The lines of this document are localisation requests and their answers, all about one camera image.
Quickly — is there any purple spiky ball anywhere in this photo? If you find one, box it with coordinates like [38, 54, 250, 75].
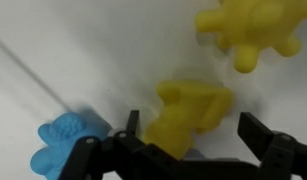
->
[186, 148, 206, 161]

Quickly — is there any yellow spiky star toy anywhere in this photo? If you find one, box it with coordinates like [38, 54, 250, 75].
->
[194, 0, 307, 75]

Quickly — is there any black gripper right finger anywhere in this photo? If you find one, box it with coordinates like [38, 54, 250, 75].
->
[237, 111, 307, 180]

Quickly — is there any yellow bear toy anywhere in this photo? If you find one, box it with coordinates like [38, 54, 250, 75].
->
[141, 79, 235, 160]

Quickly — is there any blue bear toy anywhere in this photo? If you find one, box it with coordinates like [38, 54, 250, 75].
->
[29, 111, 107, 180]

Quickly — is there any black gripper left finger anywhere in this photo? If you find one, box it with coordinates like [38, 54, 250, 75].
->
[57, 109, 194, 180]

